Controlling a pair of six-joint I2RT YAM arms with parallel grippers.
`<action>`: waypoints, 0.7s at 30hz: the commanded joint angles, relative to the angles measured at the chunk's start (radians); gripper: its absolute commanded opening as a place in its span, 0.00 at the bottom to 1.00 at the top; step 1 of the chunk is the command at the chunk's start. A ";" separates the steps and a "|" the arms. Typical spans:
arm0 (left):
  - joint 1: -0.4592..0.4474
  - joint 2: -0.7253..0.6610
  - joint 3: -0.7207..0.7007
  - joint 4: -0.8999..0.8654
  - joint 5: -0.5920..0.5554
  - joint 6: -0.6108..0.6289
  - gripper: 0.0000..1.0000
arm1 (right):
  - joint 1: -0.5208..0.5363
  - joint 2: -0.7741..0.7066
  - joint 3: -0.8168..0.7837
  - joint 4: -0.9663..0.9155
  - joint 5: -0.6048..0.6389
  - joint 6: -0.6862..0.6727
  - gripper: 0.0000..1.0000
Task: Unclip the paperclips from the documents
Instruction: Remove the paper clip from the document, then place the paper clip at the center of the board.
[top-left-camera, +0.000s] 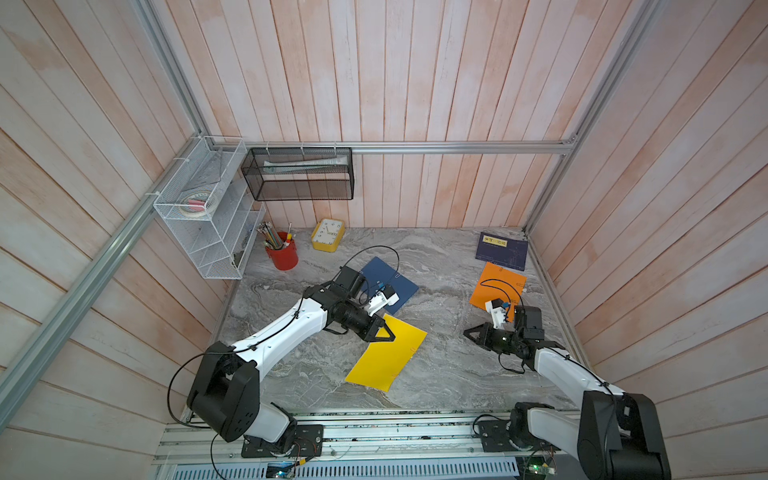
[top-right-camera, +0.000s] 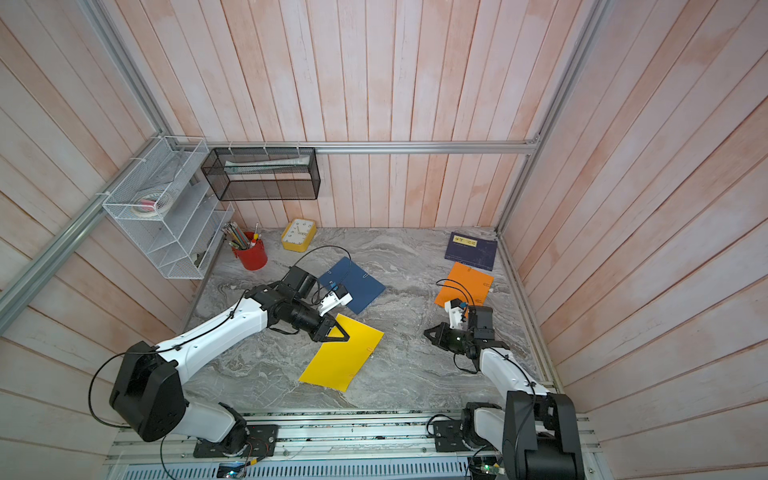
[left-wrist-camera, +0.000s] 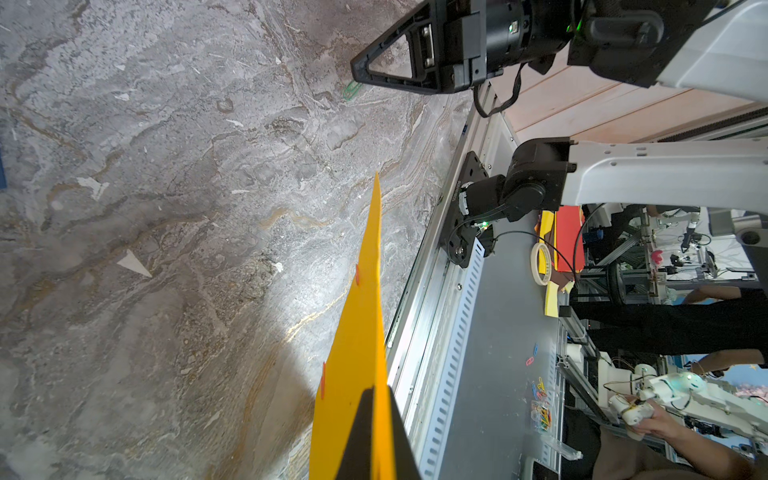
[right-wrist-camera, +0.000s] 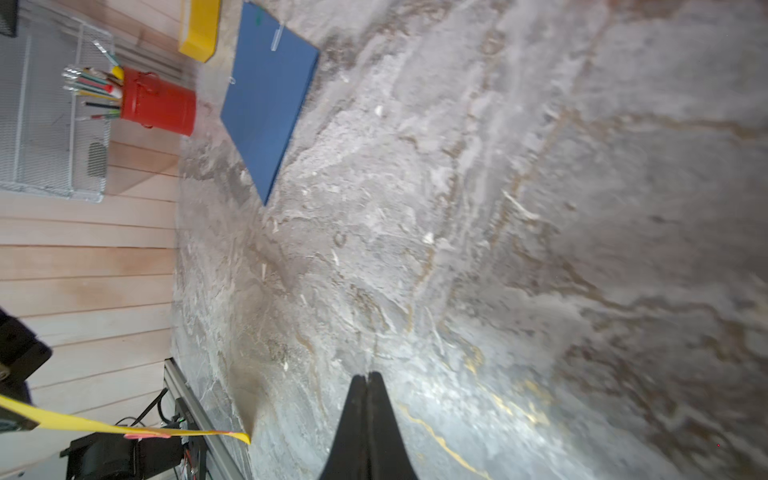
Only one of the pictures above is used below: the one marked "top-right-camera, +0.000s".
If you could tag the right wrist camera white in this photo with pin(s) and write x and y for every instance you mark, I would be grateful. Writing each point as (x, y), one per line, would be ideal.
(457, 313)

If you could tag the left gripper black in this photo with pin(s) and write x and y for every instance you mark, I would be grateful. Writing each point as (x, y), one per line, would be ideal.
(323, 336)

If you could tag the orange paper document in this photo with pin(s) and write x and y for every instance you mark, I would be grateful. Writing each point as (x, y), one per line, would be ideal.
(464, 283)

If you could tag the yellow alarm clock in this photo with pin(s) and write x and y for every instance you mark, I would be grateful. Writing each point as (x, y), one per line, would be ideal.
(298, 235)

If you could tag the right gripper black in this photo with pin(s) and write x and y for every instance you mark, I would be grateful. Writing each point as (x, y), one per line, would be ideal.
(443, 332)

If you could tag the yellow paper document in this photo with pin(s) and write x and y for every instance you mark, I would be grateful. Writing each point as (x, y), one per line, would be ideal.
(336, 364)

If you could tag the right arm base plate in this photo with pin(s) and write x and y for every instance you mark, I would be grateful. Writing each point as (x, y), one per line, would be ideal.
(448, 435)

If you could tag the black mesh basket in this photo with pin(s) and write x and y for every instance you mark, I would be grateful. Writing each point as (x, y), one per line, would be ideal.
(263, 173)

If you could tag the pencils in cup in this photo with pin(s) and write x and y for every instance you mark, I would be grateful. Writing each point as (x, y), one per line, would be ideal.
(239, 239)

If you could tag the blue paper document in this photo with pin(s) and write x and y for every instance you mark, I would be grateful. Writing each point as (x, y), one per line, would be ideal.
(362, 286)

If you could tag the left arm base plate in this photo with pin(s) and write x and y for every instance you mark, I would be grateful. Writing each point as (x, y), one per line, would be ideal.
(254, 441)

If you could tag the red pencil cup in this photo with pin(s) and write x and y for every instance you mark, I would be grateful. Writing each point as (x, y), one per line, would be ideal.
(254, 257)

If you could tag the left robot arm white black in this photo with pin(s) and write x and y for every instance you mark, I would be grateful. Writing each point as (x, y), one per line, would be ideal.
(148, 390)

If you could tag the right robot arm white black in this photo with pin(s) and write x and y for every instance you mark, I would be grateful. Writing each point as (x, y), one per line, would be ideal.
(533, 435)

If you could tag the tape roll in rack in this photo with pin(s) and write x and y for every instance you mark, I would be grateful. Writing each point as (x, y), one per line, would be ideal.
(150, 205)

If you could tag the dark navy notebook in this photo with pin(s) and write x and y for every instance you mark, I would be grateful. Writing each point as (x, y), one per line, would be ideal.
(471, 251)

